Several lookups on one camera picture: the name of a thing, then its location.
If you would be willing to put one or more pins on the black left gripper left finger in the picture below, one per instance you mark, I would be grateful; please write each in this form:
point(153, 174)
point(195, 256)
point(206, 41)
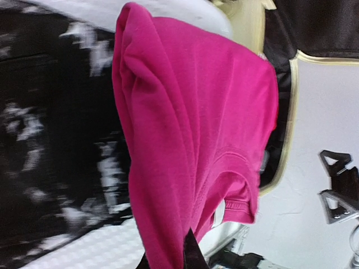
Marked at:
point(143, 263)

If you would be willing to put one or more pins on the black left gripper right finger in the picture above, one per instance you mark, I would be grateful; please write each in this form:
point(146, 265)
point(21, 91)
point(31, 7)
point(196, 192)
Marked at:
point(192, 255)

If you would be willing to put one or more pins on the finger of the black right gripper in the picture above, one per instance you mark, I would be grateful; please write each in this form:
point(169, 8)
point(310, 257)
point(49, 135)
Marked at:
point(335, 164)
point(337, 207)

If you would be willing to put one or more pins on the black and white patterned garment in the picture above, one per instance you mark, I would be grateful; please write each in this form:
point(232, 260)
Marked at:
point(64, 158)

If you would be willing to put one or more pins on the pale yellow hard-shell suitcase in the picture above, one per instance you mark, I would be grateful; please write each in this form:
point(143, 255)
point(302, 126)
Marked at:
point(323, 32)

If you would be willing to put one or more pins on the red shirt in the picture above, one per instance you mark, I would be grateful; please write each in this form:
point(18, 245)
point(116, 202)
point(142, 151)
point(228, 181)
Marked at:
point(197, 111)

